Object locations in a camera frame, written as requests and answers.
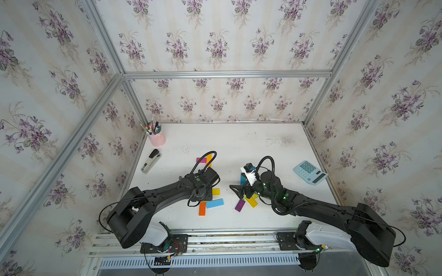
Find orange-yellow wooden block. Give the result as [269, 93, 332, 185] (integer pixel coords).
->
[206, 154, 213, 167]

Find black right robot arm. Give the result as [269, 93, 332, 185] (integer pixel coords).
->
[230, 171, 398, 267]

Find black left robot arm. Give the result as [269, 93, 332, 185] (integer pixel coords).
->
[99, 167, 221, 252]

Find yellow block near right arm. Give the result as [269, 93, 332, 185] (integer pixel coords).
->
[246, 197, 258, 208]

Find teal wooden block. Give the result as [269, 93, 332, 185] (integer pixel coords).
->
[240, 173, 247, 186]

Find yellow block flat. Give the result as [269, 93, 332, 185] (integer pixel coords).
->
[212, 188, 221, 196]

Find orange wooden block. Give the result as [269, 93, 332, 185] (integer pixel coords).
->
[199, 202, 206, 216]

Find light blue wooden block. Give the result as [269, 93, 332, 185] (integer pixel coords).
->
[206, 198, 224, 209]

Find purple wooden block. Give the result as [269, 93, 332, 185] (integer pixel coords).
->
[235, 200, 245, 212]

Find light blue calculator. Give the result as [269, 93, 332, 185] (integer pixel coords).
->
[293, 161, 329, 186]

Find black and white stapler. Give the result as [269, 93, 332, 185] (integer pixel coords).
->
[141, 149, 162, 174]

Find pink metal pen bucket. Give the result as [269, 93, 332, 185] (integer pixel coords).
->
[148, 133, 166, 147]

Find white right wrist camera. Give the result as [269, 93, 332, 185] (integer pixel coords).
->
[241, 163, 257, 186]

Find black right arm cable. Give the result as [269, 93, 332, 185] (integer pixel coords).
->
[256, 156, 275, 184]

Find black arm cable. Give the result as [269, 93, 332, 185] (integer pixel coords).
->
[256, 156, 275, 184]
[188, 151, 218, 208]

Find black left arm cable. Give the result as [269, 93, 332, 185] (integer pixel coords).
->
[188, 151, 218, 208]

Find aluminium front rail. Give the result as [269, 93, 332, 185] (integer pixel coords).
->
[87, 229, 377, 258]

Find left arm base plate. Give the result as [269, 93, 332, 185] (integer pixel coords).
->
[140, 234, 189, 255]

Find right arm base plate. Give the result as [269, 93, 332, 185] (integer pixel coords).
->
[276, 230, 329, 251]

